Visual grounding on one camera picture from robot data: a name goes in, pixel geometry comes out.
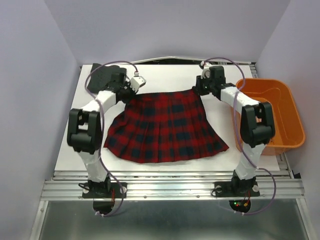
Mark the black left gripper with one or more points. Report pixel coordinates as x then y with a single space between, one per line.
127 84

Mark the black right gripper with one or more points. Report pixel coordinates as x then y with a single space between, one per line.
198 88

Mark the dark grey dotted skirt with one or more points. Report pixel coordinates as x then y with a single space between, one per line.
106 77

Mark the red black plaid skirt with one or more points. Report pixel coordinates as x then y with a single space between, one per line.
163 127

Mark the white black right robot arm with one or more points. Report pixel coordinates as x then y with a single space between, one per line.
257 126

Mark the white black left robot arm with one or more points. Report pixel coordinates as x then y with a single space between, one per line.
86 127

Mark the orange plastic bin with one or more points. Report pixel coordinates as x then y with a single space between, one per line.
289 132

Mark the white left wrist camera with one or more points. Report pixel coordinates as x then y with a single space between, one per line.
137 81

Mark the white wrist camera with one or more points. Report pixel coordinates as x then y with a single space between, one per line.
137 81
205 66

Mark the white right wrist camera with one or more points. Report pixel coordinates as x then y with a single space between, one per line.
205 66

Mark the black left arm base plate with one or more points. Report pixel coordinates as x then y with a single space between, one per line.
110 191

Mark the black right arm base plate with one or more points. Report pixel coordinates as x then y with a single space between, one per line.
230 189

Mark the aluminium extrusion frame rail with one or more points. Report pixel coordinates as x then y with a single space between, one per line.
170 185

